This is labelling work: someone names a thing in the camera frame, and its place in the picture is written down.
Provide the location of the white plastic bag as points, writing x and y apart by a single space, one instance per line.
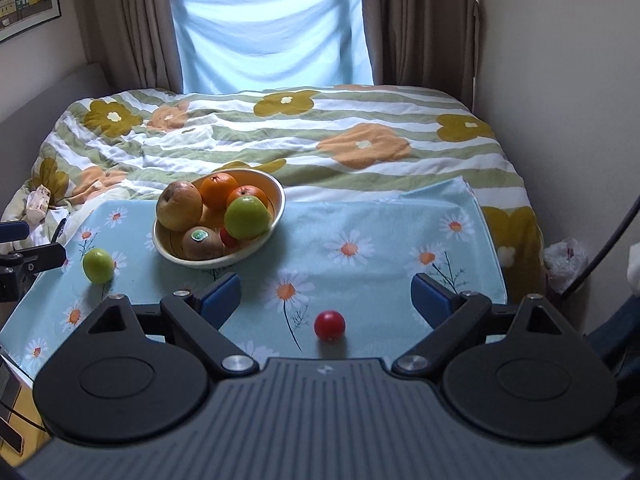
565 262

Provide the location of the large orange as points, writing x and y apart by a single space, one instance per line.
248 191
217 190

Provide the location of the green apple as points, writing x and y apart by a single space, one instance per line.
98 265
246 217

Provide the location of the large yellow-brown apple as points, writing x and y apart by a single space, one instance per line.
179 205

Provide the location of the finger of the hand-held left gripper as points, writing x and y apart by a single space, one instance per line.
12 231
35 257

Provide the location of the brown curtain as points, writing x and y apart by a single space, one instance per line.
125 25
420 25

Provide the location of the light blue window cloth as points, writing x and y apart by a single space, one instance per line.
270 35

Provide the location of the striped floral blanket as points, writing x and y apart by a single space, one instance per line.
300 135

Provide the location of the white tissue packet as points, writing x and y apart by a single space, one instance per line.
40 204

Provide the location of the dark blue cloth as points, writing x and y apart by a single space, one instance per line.
617 335

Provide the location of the cream bowl with yellow print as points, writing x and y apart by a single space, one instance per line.
215 261

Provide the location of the black key fob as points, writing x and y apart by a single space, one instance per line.
59 230

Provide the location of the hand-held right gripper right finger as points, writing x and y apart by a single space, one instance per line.
430 298

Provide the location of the brown kiwi with green sticker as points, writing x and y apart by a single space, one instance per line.
202 244

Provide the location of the light blue daisy tablecloth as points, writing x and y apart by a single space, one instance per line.
365 290

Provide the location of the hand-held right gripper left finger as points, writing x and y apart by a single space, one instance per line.
220 301

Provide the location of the grey bed frame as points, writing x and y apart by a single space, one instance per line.
50 92

